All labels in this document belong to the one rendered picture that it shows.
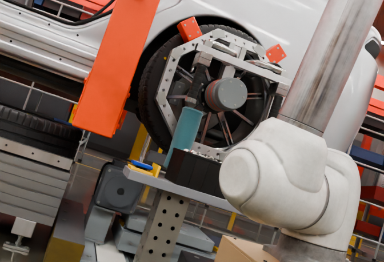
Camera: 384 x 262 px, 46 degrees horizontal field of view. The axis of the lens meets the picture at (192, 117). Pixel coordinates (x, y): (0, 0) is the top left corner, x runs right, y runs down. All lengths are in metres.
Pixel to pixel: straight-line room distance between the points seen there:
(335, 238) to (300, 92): 0.34
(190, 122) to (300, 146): 0.96
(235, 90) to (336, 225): 0.93
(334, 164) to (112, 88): 1.00
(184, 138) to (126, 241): 0.51
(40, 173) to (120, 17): 0.68
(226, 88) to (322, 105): 0.95
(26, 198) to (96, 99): 0.47
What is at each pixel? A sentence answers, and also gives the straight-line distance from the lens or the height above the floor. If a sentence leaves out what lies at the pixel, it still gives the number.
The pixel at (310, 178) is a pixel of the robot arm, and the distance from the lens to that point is 0.91.
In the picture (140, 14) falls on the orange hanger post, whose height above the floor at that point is 1.02.
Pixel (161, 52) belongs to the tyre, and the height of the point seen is 0.95.
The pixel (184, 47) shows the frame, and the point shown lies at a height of 0.99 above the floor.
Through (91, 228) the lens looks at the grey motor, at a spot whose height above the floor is 0.13.
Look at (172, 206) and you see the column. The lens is 1.56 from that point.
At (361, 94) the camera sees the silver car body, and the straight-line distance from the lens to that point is 2.80.
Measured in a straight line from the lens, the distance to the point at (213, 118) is 2.50.
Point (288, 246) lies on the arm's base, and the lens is 1.08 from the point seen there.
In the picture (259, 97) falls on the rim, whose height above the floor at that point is 0.92.
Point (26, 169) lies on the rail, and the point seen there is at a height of 0.30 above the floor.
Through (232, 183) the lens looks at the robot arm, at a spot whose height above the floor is 0.53.
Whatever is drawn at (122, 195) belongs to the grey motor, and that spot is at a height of 0.30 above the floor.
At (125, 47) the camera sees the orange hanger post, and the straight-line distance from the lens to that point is 1.80.
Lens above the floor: 0.55
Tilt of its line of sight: 5 degrees up
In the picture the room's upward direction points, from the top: 19 degrees clockwise
